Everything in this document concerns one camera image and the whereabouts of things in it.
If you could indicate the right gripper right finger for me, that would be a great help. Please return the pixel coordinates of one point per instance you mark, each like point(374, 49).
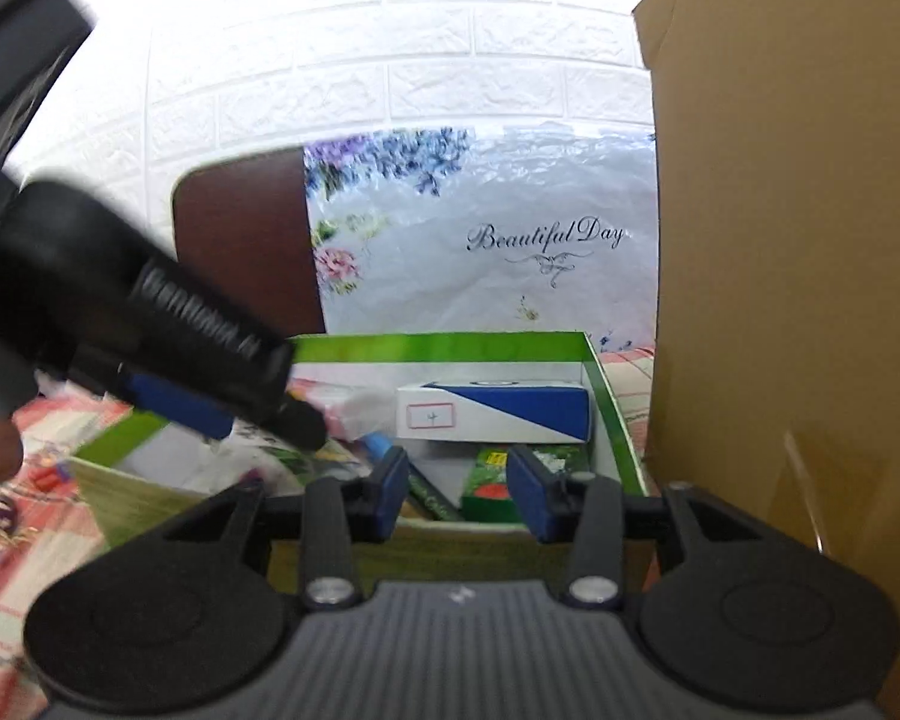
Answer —
point(722, 603)

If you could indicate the cardboard panel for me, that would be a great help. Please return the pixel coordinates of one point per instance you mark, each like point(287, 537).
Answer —
point(777, 364)

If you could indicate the plaid bed sheet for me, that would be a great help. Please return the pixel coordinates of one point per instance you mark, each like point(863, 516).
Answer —
point(56, 515)

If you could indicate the floral white plastic bag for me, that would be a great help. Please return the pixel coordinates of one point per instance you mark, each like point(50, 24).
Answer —
point(457, 229)

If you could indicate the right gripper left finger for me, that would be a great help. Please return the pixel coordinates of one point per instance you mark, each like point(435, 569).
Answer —
point(196, 615)

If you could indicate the clear zip bag pack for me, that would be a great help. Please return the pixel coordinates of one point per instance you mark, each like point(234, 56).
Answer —
point(351, 412)

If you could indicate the green storage box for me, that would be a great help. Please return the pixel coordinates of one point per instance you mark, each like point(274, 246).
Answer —
point(144, 470)

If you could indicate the white blue carton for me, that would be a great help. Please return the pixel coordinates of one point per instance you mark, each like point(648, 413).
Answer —
point(486, 412)

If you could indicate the dark brown headboard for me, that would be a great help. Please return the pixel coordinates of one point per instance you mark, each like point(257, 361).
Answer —
point(243, 224)

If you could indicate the green packet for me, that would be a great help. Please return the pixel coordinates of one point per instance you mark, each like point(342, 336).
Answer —
point(491, 493)

